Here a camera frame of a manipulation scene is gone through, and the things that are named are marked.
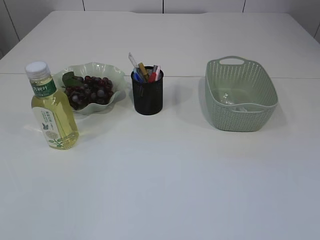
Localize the green plastic woven basket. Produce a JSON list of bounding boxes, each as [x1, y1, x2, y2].
[[205, 56, 279, 132]]

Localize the purple artificial grape bunch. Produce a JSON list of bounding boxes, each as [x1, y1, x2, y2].
[[62, 71, 114, 111]]

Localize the clear plastic sheet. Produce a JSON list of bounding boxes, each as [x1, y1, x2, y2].
[[219, 92, 248, 112]]

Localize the silver glitter pen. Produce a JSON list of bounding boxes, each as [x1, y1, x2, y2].
[[152, 65, 161, 73]]

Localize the blue scissors with cover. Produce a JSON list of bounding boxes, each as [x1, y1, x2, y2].
[[133, 67, 145, 84]]

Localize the clear plastic ruler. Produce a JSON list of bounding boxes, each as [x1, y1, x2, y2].
[[128, 52, 139, 68]]

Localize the black mesh pen holder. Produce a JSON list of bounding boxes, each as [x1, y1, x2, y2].
[[130, 68, 164, 116]]

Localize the green wavy glass plate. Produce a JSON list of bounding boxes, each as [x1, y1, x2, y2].
[[53, 62, 127, 115]]

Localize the red glitter pen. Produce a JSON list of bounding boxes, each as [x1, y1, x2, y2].
[[148, 72, 157, 83]]

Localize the gold glitter pen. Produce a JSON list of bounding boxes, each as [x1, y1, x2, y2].
[[138, 62, 150, 83]]

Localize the pink scissors with cover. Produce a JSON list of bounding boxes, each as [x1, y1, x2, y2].
[[155, 65, 161, 81]]

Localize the yellow tea drink bottle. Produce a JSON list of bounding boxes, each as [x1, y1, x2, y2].
[[25, 61, 79, 150]]

